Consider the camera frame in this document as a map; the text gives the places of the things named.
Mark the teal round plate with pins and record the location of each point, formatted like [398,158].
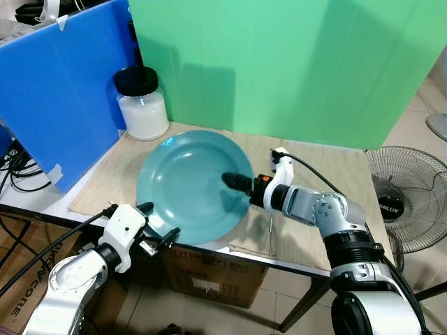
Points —
[185,185]

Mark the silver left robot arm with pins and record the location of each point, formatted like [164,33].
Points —
[66,289]

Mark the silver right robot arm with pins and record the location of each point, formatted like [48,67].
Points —
[335,216]

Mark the small brown cardboard box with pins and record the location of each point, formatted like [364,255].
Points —
[216,276]

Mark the glass jar black lid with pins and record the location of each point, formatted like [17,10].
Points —
[144,115]

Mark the white tape piece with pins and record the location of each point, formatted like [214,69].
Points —
[54,15]
[56,174]

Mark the black metal table leg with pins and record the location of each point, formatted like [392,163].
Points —
[302,307]

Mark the green plastic board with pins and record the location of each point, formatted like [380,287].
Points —
[293,66]

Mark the black metal bar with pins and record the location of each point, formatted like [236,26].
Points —
[433,289]

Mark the blue plastic board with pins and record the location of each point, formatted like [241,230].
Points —
[63,91]

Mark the grey round fan base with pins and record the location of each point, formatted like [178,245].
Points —
[438,125]

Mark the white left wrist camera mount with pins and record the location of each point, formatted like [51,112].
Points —
[124,227]

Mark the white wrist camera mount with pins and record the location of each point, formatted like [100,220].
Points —
[283,173]
[124,227]

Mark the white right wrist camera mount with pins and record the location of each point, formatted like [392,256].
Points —
[283,173]

